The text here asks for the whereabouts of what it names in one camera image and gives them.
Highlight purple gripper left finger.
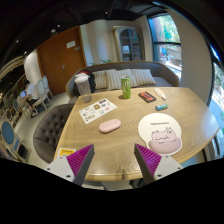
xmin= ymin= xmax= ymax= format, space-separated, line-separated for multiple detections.
xmin=45 ymin=144 xmax=95 ymax=186

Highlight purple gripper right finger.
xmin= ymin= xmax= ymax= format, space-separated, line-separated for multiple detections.
xmin=134 ymin=144 xmax=182 ymax=184

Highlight white cartoon mouse pad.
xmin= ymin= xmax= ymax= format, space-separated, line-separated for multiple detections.
xmin=138 ymin=113 xmax=182 ymax=155

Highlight pink computer mouse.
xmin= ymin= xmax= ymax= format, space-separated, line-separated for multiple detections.
xmin=99 ymin=119 xmax=121 ymax=133

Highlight yellow sticker label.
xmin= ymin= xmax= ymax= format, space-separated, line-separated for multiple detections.
xmin=57 ymin=148 xmax=75 ymax=157

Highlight grey tufted chair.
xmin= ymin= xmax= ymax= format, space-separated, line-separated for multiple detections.
xmin=33 ymin=104 xmax=73 ymax=163

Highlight small teal tube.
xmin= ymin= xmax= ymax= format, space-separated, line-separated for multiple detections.
xmin=155 ymin=104 xmax=168 ymax=111

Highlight sticker sheet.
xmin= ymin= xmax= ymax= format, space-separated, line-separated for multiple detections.
xmin=79 ymin=98 xmax=117 ymax=124

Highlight blue round-back chair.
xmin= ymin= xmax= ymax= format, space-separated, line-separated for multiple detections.
xmin=0 ymin=120 xmax=31 ymax=163

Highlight white chair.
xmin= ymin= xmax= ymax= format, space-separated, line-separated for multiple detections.
xmin=33 ymin=80 xmax=48 ymax=108

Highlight clear plastic tumbler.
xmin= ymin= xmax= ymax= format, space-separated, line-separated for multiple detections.
xmin=75 ymin=73 xmax=92 ymax=103

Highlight black backpack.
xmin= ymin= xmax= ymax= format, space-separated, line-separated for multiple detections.
xmin=72 ymin=69 xmax=97 ymax=98

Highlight green drink can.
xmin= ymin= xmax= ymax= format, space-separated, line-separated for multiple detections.
xmin=121 ymin=76 xmax=131 ymax=99

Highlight seated person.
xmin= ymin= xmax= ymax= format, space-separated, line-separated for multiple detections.
xmin=24 ymin=80 xmax=39 ymax=118

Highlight striped cushion right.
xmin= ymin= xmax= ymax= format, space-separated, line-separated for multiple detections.
xmin=131 ymin=69 xmax=156 ymax=86

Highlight striped cushion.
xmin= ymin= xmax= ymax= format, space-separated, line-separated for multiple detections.
xmin=131 ymin=69 xmax=156 ymax=86
xmin=106 ymin=69 xmax=138 ymax=91
xmin=93 ymin=69 xmax=116 ymax=90

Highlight grey curved sofa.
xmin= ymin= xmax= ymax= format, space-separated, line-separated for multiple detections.
xmin=65 ymin=61 xmax=179 ymax=102

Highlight striped cushion left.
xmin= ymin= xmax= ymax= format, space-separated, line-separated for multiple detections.
xmin=93 ymin=69 xmax=116 ymax=90

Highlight striped cushion middle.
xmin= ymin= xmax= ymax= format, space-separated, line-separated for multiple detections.
xmin=106 ymin=69 xmax=138 ymax=91

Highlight wooden door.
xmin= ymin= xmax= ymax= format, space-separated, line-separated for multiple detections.
xmin=37 ymin=26 xmax=86 ymax=95

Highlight glass display cabinet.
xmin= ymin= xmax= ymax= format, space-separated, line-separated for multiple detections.
xmin=113 ymin=26 xmax=145 ymax=61

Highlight window frame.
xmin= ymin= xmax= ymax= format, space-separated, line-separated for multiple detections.
xmin=148 ymin=14 xmax=182 ymax=78

